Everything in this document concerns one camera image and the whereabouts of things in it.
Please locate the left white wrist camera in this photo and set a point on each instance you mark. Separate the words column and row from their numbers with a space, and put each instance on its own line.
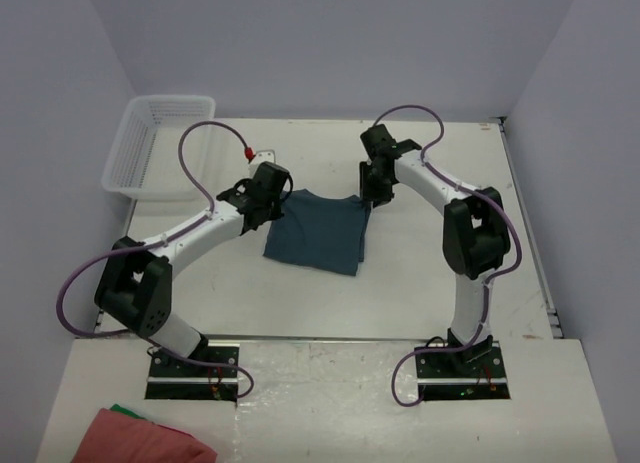
column 268, row 155

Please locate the white plastic basket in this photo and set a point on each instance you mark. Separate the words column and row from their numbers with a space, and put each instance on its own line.
column 143, row 163

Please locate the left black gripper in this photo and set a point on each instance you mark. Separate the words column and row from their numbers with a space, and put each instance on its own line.
column 270, row 213

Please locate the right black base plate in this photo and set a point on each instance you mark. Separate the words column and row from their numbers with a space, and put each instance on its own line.
column 484, row 378

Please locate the blue-grey t shirt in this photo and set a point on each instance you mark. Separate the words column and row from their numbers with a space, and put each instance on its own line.
column 320, row 233

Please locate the folded green t shirt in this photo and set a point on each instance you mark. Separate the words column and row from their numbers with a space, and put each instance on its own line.
column 126, row 412

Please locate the folded pink t shirt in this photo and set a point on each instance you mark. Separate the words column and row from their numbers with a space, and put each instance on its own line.
column 114, row 436

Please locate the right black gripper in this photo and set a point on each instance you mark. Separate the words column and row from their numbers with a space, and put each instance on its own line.
column 375, row 189

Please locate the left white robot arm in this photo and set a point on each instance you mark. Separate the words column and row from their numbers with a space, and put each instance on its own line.
column 136, row 286

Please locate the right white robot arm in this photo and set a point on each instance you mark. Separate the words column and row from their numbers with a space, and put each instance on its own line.
column 475, row 235

